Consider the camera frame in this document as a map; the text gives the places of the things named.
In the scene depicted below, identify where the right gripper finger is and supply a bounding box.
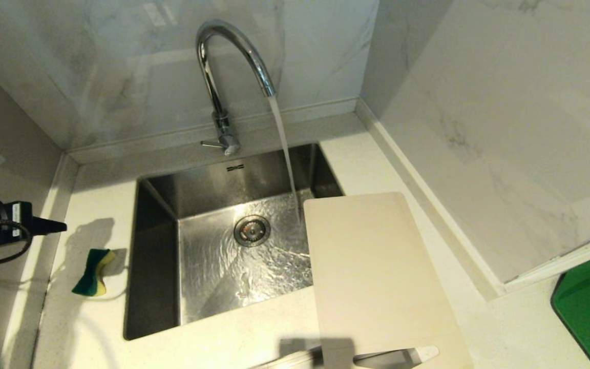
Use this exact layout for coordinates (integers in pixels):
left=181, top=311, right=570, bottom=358
left=252, top=345, right=440, bottom=369

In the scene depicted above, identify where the white plastic cutting board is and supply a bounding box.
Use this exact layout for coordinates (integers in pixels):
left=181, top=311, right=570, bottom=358
left=302, top=192, right=476, bottom=369

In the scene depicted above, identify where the stainless steel sink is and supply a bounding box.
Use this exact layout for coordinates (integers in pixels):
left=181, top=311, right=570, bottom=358
left=123, top=142, right=346, bottom=341

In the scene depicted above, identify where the chrome gooseneck faucet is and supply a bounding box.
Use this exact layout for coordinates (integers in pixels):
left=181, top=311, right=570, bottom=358
left=196, top=19, right=277, bottom=147

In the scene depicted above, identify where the black cable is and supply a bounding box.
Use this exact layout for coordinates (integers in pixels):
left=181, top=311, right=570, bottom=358
left=0, top=219, right=33, bottom=268

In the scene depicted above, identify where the green and yellow sponge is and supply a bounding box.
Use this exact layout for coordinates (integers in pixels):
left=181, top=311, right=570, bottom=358
left=71, top=248, right=117, bottom=298

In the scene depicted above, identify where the round metal drain strainer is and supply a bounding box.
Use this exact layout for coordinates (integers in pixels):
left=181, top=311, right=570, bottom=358
left=233, top=215, right=271, bottom=248

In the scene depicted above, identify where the chrome faucet lever handle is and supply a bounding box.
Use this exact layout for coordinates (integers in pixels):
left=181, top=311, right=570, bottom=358
left=200, top=133, right=241, bottom=156

